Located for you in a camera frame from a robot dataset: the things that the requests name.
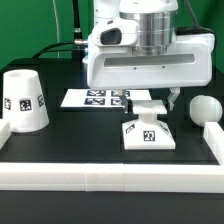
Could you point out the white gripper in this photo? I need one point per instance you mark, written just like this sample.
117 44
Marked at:
113 66

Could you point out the white lamp base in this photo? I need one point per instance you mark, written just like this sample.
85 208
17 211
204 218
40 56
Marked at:
147 132

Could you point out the white lamp bulb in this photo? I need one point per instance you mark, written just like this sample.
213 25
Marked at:
205 109

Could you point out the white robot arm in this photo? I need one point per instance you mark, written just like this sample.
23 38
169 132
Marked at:
143 48

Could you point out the white lamp shade cone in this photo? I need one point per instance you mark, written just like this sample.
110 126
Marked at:
23 101

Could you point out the white marker sheet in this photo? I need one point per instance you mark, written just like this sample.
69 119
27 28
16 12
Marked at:
77 98

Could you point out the white U-shaped fence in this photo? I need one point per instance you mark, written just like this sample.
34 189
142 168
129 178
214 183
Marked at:
65 156

